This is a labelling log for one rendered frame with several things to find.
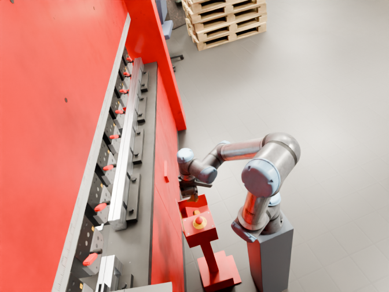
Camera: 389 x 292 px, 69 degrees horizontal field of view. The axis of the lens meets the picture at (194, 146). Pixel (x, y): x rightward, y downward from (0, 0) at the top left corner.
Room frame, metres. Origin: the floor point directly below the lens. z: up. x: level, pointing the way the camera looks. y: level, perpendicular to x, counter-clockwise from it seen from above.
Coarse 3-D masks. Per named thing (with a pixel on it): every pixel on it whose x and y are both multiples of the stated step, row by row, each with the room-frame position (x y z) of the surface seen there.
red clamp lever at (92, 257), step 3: (96, 249) 0.54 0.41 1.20; (99, 249) 0.53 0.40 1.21; (90, 252) 0.53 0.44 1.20; (93, 252) 0.53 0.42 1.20; (96, 252) 0.52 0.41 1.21; (99, 252) 0.52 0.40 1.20; (90, 255) 0.50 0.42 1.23; (93, 255) 0.50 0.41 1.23; (96, 255) 0.50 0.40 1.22; (87, 258) 0.48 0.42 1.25; (90, 258) 0.48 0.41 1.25; (93, 258) 0.49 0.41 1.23; (84, 261) 0.47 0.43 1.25; (87, 261) 0.47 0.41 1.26; (90, 261) 0.47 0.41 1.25; (84, 264) 0.46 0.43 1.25; (87, 264) 0.46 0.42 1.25; (90, 264) 0.47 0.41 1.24
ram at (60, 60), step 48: (0, 0) 0.91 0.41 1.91; (48, 0) 1.19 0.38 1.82; (96, 0) 1.78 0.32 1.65; (0, 48) 0.79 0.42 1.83; (48, 48) 1.01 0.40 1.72; (96, 48) 1.45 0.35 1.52; (0, 96) 0.67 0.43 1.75; (48, 96) 0.85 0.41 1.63; (96, 96) 1.18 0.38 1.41; (0, 144) 0.57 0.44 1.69; (48, 144) 0.71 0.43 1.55; (0, 192) 0.47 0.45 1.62; (48, 192) 0.58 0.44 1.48; (0, 240) 0.39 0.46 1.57; (48, 240) 0.46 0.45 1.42; (0, 288) 0.31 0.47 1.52; (48, 288) 0.36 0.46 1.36
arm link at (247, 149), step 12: (276, 132) 0.70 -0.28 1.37; (228, 144) 0.86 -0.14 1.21; (240, 144) 0.79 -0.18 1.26; (252, 144) 0.73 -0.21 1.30; (264, 144) 0.68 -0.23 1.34; (288, 144) 0.59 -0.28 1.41; (216, 156) 0.85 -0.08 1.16; (228, 156) 0.81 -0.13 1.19; (240, 156) 0.76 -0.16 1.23; (252, 156) 0.72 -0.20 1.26
